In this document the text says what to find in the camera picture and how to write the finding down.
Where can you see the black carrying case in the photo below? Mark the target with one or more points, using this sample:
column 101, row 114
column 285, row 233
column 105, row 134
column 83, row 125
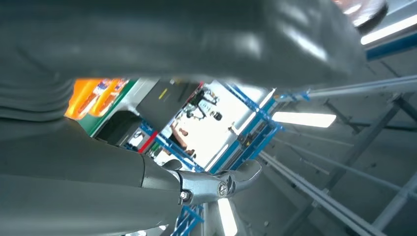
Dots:
column 119, row 128

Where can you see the red pole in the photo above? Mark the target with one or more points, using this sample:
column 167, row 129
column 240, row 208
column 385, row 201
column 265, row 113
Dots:
column 148, row 142

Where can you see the blue metal rack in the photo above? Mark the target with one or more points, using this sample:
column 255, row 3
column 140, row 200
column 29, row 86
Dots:
column 260, row 136

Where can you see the dark grey flat case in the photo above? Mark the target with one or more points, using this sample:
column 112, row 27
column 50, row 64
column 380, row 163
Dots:
column 166, row 104

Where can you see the ceiling light panel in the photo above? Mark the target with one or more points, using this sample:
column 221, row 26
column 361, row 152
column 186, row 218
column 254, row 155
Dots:
column 228, row 218
column 391, row 29
column 303, row 119

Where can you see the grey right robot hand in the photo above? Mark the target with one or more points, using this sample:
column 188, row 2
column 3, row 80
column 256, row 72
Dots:
column 163, row 39

